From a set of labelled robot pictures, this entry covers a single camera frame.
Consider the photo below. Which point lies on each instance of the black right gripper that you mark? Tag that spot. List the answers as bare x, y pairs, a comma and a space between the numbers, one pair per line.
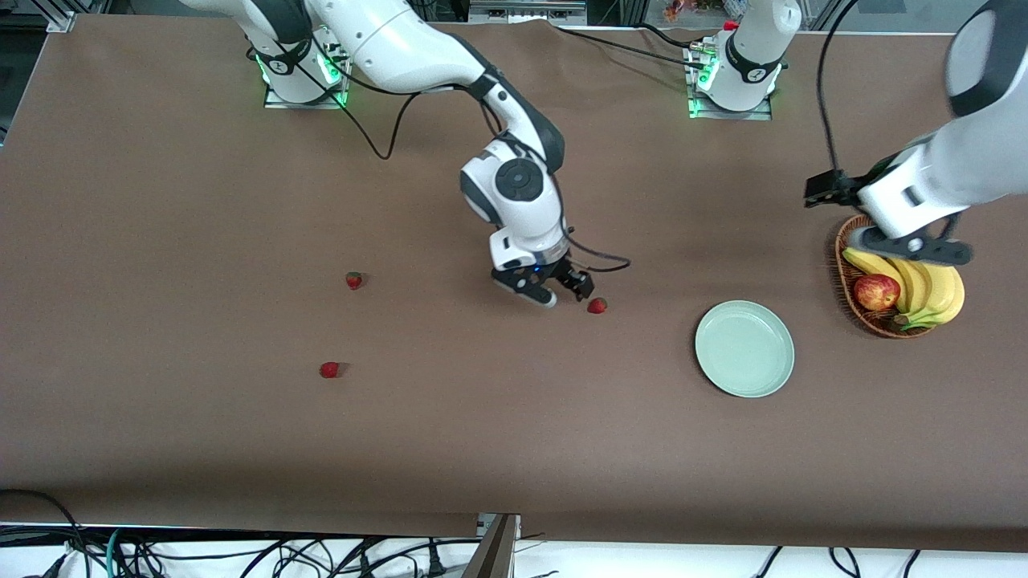
564, 273

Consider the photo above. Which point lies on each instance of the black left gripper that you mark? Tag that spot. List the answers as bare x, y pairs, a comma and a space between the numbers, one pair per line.
838, 189

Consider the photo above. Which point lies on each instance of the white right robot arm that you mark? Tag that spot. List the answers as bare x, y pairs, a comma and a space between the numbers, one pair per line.
401, 48

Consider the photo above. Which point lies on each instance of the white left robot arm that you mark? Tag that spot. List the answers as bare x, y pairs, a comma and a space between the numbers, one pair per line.
964, 160

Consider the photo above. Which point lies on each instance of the light green plate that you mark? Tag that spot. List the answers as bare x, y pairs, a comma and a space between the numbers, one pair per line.
744, 349

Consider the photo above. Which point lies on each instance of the red apple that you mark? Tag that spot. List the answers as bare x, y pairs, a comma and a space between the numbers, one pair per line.
876, 292

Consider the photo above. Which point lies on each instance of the brown wicker basket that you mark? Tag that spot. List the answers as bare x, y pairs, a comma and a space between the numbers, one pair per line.
851, 309

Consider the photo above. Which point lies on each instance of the brown table cloth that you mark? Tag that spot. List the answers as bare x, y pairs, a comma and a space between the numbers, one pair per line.
514, 417

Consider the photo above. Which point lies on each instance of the yellow banana bunch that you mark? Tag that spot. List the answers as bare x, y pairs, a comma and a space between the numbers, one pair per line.
936, 293

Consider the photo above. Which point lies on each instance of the orange patterned object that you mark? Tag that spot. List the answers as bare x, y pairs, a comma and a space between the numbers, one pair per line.
679, 10

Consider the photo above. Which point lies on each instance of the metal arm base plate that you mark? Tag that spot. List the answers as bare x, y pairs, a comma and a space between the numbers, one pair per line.
763, 114
277, 100

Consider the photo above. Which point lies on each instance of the aluminium rail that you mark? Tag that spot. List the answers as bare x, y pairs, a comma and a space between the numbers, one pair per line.
522, 12

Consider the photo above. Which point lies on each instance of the aluminium frame profile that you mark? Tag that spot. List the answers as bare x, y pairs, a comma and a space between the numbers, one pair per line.
63, 22

